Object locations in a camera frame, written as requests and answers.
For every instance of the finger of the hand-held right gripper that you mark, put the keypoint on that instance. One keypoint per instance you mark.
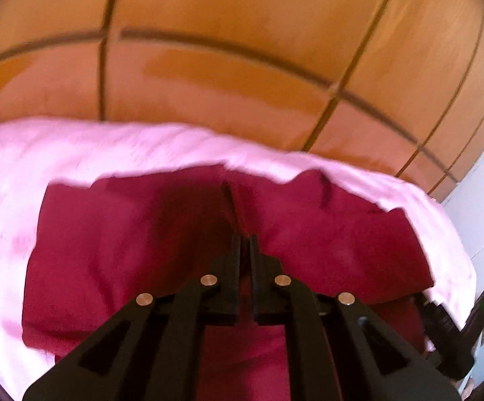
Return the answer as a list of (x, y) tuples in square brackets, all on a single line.
[(436, 315)]

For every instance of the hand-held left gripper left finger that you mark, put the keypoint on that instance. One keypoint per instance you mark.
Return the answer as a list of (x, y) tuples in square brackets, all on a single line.
[(231, 284)]

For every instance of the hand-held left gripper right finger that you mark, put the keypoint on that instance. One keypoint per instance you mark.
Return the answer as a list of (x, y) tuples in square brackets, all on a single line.
[(263, 288)]

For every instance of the dark red cloth garment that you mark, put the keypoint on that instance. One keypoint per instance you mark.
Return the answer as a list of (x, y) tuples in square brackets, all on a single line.
[(121, 250)]

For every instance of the wooden wardrobe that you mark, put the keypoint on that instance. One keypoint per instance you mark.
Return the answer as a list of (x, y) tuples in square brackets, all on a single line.
[(242, 50)]

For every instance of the pink quilted bedspread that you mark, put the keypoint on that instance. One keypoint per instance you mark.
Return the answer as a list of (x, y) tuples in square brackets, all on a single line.
[(12, 200)]

